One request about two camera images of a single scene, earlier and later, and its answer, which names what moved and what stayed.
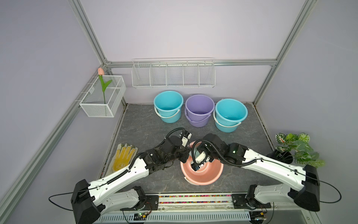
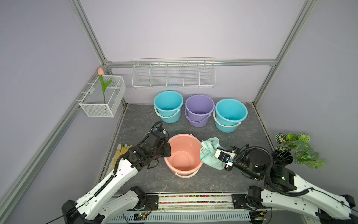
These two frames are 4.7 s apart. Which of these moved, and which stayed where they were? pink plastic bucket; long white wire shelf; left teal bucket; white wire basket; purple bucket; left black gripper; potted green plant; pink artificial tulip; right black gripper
Moved: right black gripper; left black gripper; pink plastic bucket
Stayed: long white wire shelf; pink artificial tulip; potted green plant; purple bucket; left teal bucket; white wire basket
